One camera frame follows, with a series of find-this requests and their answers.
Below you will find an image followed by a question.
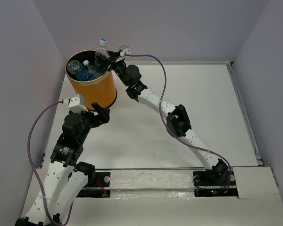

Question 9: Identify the orange cylindrical bin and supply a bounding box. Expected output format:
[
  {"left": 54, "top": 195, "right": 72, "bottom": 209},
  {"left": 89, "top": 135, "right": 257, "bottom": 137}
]
[{"left": 65, "top": 49, "right": 117, "bottom": 111}]

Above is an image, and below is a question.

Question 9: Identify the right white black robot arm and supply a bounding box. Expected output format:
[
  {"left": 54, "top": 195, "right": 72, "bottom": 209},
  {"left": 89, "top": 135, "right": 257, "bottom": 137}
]
[{"left": 107, "top": 48, "right": 232, "bottom": 189}]

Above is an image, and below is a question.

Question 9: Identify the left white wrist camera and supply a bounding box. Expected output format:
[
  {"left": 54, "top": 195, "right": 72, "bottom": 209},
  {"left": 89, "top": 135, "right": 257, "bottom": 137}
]
[{"left": 62, "top": 94, "right": 88, "bottom": 113}]

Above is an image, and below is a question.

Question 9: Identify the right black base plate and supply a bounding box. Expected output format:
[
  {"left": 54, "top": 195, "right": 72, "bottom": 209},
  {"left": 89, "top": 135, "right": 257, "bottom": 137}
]
[{"left": 192, "top": 171, "right": 239, "bottom": 198}]

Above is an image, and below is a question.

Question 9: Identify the clear crushed bottle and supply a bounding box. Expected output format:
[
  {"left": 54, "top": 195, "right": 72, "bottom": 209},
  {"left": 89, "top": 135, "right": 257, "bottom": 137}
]
[{"left": 93, "top": 38, "right": 109, "bottom": 78}]

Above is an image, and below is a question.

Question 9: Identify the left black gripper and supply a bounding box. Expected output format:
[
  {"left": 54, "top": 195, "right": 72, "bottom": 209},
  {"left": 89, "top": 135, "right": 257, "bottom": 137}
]
[{"left": 75, "top": 102, "right": 110, "bottom": 143}]

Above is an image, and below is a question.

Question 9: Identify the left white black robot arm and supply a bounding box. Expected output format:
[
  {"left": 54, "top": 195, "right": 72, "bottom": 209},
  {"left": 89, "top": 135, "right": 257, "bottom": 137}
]
[{"left": 15, "top": 100, "right": 110, "bottom": 226}]

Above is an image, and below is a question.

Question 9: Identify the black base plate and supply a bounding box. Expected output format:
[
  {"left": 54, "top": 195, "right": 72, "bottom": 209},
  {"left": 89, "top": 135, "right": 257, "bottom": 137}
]
[
  {"left": 77, "top": 171, "right": 111, "bottom": 198},
  {"left": 192, "top": 171, "right": 239, "bottom": 198}
]

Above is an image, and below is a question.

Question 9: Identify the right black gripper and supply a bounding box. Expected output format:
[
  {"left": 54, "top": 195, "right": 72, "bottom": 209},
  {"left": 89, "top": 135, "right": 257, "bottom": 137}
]
[{"left": 97, "top": 49, "right": 129, "bottom": 86}]

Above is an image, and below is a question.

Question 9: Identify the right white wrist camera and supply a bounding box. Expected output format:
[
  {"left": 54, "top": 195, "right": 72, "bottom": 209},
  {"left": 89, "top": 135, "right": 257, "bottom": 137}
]
[{"left": 118, "top": 45, "right": 131, "bottom": 58}]

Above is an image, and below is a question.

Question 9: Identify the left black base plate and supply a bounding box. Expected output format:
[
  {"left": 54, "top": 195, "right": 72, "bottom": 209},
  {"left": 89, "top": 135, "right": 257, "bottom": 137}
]
[{"left": 77, "top": 171, "right": 111, "bottom": 198}]

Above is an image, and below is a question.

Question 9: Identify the aluminium rail right edge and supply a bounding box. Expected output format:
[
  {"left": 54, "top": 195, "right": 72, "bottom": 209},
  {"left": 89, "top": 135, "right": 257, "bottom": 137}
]
[{"left": 226, "top": 61, "right": 265, "bottom": 167}]

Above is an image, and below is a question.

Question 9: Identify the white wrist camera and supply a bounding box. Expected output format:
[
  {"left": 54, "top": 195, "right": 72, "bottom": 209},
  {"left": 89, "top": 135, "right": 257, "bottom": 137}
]
[
  {"left": 118, "top": 45, "right": 131, "bottom": 58},
  {"left": 62, "top": 94, "right": 88, "bottom": 113}
]

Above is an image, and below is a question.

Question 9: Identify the blue label plastic bottle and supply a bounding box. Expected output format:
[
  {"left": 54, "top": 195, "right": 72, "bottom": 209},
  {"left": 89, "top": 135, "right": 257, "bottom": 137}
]
[{"left": 76, "top": 60, "right": 95, "bottom": 81}]

